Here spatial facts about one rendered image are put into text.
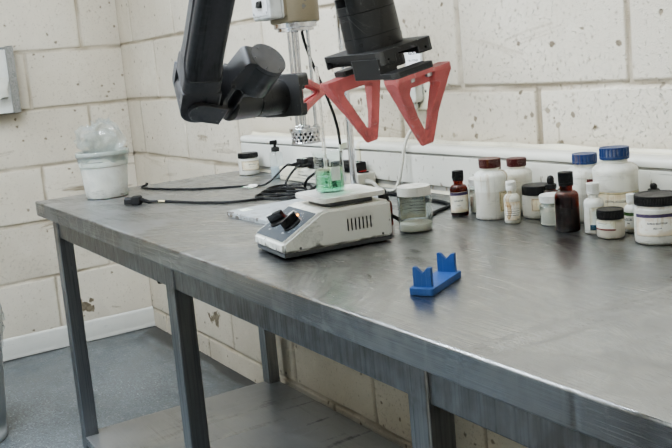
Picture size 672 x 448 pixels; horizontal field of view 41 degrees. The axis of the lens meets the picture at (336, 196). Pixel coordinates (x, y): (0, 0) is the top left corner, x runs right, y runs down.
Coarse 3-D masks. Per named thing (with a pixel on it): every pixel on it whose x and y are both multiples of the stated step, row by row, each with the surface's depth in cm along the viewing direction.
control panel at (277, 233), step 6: (288, 210) 154; (294, 210) 152; (300, 210) 151; (300, 216) 148; (306, 216) 147; (312, 216) 145; (300, 222) 146; (264, 228) 153; (270, 228) 152; (276, 228) 150; (282, 228) 148; (294, 228) 145; (264, 234) 151; (270, 234) 149; (276, 234) 148; (282, 234) 146; (288, 234) 145; (282, 240) 144
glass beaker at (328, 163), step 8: (312, 152) 152; (320, 152) 148; (328, 152) 148; (336, 152) 148; (320, 160) 149; (328, 160) 148; (336, 160) 149; (320, 168) 149; (328, 168) 149; (336, 168) 149; (320, 176) 149; (328, 176) 149; (336, 176) 149; (344, 176) 151; (320, 184) 150; (328, 184) 149; (336, 184) 149; (344, 184) 151; (320, 192) 150; (328, 192) 149; (336, 192) 149
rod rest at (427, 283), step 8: (440, 256) 123; (448, 256) 122; (440, 264) 123; (448, 264) 122; (416, 272) 116; (424, 272) 115; (432, 272) 115; (440, 272) 123; (448, 272) 122; (456, 272) 122; (416, 280) 116; (424, 280) 116; (432, 280) 115; (440, 280) 118; (448, 280) 119; (456, 280) 121; (416, 288) 116; (424, 288) 115; (432, 288) 115; (440, 288) 117
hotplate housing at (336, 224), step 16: (304, 208) 151; (320, 208) 148; (336, 208) 147; (352, 208) 148; (368, 208) 149; (384, 208) 150; (304, 224) 145; (320, 224) 145; (336, 224) 147; (352, 224) 148; (368, 224) 149; (384, 224) 150; (256, 240) 154; (272, 240) 148; (288, 240) 144; (304, 240) 144; (320, 240) 146; (336, 240) 147; (352, 240) 149; (368, 240) 150; (288, 256) 144
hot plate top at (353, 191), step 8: (352, 184) 160; (360, 184) 159; (304, 192) 155; (312, 192) 154; (344, 192) 151; (352, 192) 150; (360, 192) 149; (368, 192) 149; (376, 192) 150; (384, 192) 151; (312, 200) 149; (320, 200) 146; (328, 200) 146; (336, 200) 147; (344, 200) 147
